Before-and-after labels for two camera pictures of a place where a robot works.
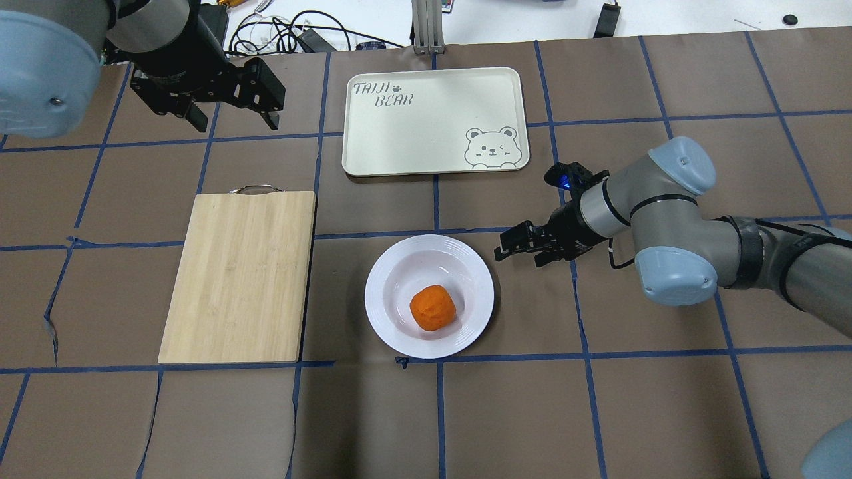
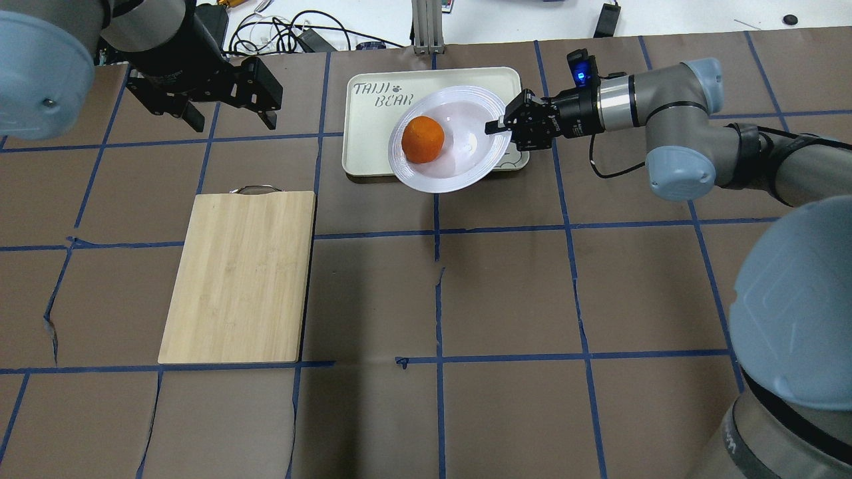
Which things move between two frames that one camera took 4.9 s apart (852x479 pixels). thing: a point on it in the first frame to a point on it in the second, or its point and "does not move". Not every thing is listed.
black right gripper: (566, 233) to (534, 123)
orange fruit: (432, 308) to (423, 140)
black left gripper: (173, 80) does not move
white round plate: (430, 296) to (468, 154)
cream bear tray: (419, 120) does not move
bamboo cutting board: (239, 293) does not move
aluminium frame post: (428, 26) does not move
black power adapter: (607, 23) does not move
